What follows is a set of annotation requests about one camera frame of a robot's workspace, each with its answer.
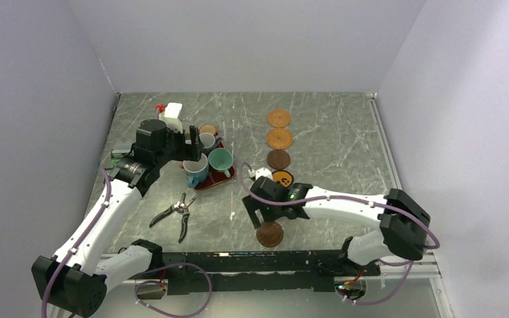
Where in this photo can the teal green cup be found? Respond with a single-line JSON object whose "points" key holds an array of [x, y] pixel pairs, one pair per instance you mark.
{"points": [[221, 160]]}

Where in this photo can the black handled pliers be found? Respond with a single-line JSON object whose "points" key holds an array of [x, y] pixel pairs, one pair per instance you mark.
{"points": [[181, 207]]}

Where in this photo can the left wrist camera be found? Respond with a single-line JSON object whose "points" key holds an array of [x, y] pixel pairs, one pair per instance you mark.
{"points": [[170, 114]]}

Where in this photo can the red tray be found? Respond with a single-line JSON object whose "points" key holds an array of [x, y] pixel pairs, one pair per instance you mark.
{"points": [[214, 177]]}

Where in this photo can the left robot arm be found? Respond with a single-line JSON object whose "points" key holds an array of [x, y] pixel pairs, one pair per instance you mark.
{"points": [[74, 278]]}

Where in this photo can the green labelled screwdriver box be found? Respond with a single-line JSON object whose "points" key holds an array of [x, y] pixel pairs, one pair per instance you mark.
{"points": [[117, 153]]}

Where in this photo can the orange red cup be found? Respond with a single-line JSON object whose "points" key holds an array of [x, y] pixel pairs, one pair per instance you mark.
{"points": [[208, 128]]}

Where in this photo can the orange black rubber coaster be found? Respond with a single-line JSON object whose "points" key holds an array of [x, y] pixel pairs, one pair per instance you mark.
{"points": [[283, 177]]}

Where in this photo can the dark wood coaster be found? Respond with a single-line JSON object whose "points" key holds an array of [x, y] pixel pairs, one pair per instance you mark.
{"points": [[270, 234], [278, 159]]}

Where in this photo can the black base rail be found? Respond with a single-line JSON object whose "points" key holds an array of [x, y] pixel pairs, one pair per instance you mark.
{"points": [[242, 271]]}

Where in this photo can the dark blue white mug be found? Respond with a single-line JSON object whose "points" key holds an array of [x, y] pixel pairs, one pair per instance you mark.
{"points": [[209, 141]]}

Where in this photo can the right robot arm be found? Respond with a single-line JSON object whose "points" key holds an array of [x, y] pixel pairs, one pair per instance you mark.
{"points": [[398, 226]]}

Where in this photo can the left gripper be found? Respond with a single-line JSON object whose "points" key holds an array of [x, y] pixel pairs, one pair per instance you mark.
{"points": [[189, 152]]}

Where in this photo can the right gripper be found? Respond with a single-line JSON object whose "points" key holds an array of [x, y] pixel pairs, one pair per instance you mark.
{"points": [[252, 205]]}

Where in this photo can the woven rattan coaster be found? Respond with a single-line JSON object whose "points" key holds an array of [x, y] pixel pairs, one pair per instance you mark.
{"points": [[279, 138], [278, 118]]}

